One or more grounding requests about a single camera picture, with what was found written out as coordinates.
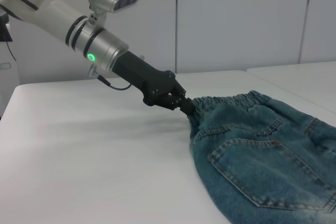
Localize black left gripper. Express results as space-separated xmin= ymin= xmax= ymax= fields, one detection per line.
xmin=111 ymin=50 xmax=198 ymax=116

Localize blue denim shorts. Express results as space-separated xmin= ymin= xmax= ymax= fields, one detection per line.
xmin=186 ymin=90 xmax=336 ymax=224

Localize thin black left wrist cable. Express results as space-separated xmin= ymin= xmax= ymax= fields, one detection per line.
xmin=89 ymin=66 xmax=132 ymax=91

